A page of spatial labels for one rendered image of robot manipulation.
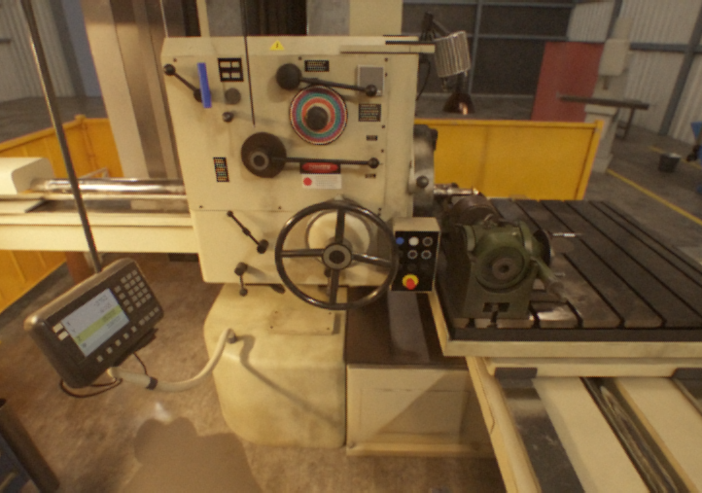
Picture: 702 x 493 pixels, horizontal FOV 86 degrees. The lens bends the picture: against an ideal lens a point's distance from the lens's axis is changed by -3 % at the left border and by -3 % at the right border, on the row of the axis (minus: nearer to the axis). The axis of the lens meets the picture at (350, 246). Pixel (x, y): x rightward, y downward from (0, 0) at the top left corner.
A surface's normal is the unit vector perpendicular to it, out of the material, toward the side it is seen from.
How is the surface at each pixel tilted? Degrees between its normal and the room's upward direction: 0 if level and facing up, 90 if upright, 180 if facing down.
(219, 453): 0
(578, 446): 0
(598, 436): 0
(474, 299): 90
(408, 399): 90
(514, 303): 90
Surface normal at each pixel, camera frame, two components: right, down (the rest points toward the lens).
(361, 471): 0.00, -0.88
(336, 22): -0.03, 0.47
